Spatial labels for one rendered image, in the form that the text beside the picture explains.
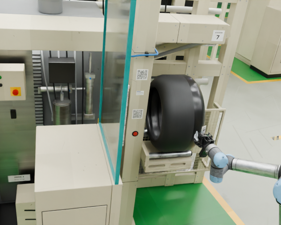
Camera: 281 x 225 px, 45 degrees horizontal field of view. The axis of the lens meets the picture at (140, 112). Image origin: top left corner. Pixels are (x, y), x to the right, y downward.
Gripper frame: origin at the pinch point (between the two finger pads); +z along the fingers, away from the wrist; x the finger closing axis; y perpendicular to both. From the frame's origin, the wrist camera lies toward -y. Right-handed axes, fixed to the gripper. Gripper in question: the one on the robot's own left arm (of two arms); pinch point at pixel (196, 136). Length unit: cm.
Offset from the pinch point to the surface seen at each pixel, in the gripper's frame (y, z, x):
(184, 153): -26.4, 23.4, -5.3
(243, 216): -115, 47, -88
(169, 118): 7.5, 11.4, 15.3
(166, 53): 38, 63, 4
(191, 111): 12.7, 10.9, 0.6
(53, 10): 67, 46, 86
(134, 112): 6.1, 27.0, 34.3
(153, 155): -26.3, 23.6, 18.7
